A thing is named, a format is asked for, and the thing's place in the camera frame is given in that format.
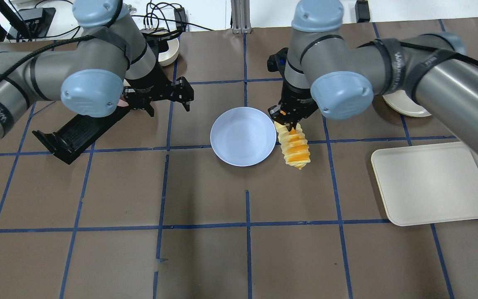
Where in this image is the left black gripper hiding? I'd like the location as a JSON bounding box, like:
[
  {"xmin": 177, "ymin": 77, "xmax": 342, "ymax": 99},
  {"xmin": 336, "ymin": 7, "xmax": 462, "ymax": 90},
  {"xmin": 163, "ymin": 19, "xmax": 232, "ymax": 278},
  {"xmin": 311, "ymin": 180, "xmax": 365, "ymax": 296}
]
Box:
[{"xmin": 123, "ymin": 66, "xmax": 194, "ymax": 117}]

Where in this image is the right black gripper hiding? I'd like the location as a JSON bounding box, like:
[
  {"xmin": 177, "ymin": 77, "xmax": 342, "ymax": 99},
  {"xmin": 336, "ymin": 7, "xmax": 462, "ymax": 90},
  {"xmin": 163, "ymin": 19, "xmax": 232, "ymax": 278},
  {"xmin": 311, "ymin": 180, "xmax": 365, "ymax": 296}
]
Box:
[{"xmin": 268, "ymin": 81, "xmax": 318, "ymax": 132}]

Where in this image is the spiral bread roll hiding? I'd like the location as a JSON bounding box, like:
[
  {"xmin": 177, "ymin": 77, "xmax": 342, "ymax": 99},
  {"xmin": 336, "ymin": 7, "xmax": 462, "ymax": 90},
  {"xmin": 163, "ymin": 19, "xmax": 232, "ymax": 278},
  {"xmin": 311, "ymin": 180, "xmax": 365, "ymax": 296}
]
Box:
[{"xmin": 273, "ymin": 122, "xmax": 310, "ymax": 170}]

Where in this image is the blue plate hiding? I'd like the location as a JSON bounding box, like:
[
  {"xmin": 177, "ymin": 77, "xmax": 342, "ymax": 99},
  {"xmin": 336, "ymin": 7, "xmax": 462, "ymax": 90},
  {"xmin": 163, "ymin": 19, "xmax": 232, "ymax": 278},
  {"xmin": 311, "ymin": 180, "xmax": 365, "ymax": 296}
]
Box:
[{"xmin": 210, "ymin": 107, "xmax": 276, "ymax": 167}]

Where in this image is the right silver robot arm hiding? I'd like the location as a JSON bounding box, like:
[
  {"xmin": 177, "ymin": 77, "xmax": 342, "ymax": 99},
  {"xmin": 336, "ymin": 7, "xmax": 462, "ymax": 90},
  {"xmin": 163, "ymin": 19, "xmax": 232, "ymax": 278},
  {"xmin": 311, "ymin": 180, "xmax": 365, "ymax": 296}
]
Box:
[{"xmin": 267, "ymin": 0, "xmax": 478, "ymax": 155}]

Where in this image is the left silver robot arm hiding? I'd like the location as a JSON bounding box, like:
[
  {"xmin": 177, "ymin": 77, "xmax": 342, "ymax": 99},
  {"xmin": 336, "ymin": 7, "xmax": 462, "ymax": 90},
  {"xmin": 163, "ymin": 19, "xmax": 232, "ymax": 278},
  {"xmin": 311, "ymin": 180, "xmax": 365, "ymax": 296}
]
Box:
[{"xmin": 0, "ymin": 0, "xmax": 194, "ymax": 164}]

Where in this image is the pink plate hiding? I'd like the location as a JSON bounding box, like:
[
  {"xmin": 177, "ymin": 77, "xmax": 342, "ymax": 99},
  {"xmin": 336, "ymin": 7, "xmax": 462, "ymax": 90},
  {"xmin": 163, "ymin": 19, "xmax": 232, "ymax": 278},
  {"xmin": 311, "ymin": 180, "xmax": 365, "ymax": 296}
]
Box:
[{"xmin": 117, "ymin": 96, "xmax": 129, "ymax": 107}]

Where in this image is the cream plate under lemon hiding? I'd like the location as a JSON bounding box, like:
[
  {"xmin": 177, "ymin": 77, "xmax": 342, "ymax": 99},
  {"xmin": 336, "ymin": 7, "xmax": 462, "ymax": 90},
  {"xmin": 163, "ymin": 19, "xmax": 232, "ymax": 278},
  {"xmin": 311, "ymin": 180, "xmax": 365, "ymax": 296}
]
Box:
[{"xmin": 383, "ymin": 90, "xmax": 432, "ymax": 118}]

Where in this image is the cream bowl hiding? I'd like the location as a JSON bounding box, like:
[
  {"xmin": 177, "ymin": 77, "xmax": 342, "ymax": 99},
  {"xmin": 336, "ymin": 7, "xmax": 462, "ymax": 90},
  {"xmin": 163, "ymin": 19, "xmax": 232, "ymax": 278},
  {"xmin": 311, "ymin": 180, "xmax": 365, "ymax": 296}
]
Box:
[{"xmin": 157, "ymin": 37, "xmax": 180, "ymax": 67}]

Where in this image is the black dish rack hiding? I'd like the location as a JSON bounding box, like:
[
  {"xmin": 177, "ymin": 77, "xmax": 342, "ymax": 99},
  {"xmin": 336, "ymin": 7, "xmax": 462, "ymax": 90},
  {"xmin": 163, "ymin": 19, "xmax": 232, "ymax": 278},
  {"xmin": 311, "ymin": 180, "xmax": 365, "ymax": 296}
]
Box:
[{"xmin": 32, "ymin": 106, "xmax": 131, "ymax": 165}]

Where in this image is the black power adapter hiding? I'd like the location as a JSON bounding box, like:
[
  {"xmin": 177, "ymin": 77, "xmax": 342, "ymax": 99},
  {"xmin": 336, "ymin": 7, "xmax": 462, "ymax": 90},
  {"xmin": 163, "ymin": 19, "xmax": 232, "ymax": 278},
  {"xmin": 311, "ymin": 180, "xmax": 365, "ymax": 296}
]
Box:
[{"xmin": 174, "ymin": 7, "xmax": 188, "ymax": 32}]

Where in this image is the black device on table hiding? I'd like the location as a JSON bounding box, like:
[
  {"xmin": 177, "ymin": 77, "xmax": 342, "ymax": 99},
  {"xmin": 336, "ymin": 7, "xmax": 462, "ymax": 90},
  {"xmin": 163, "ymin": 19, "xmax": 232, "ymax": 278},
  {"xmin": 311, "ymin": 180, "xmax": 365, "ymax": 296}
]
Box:
[{"xmin": 354, "ymin": 0, "xmax": 371, "ymax": 23}]

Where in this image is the cream rectangular tray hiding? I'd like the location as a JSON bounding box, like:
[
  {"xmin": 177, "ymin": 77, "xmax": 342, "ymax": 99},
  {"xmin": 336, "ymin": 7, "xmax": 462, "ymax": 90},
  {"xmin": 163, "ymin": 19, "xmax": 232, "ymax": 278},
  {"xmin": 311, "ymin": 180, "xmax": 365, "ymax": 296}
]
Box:
[{"xmin": 371, "ymin": 142, "xmax": 478, "ymax": 226}]

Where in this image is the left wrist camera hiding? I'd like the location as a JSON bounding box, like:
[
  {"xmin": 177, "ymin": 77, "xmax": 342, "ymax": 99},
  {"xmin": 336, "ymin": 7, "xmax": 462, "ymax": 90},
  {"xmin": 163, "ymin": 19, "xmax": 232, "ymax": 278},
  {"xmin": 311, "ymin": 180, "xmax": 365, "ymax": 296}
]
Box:
[{"xmin": 140, "ymin": 28, "xmax": 185, "ymax": 56}]

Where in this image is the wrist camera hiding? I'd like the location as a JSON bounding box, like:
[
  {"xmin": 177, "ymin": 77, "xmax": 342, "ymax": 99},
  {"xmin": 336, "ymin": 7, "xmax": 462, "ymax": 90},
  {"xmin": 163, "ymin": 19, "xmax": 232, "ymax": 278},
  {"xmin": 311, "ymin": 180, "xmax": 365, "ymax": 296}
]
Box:
[
  {"xmin": 267, "ymin": 47, "xmax": 288, "ymax": 78},
  {"xmin": 140, "ymin": 28, "xmax": 185, "ymax": 56}
]

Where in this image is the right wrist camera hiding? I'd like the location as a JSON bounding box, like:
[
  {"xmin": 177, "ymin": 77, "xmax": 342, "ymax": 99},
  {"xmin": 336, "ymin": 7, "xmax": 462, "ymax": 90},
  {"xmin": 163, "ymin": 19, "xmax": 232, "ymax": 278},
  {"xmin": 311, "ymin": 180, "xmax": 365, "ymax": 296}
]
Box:
[{"xmin": 267, "ymin": 47, "xmax": 288, "ymax": 78}]

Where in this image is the aluminium frame post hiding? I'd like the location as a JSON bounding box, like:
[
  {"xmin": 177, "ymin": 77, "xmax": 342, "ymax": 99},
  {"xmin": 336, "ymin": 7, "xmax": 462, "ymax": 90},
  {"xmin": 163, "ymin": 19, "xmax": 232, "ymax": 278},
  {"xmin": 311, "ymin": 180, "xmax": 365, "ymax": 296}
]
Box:
[{"xmin": 231, "ymin": 0, "xmax": 252, "ymax": 34}]

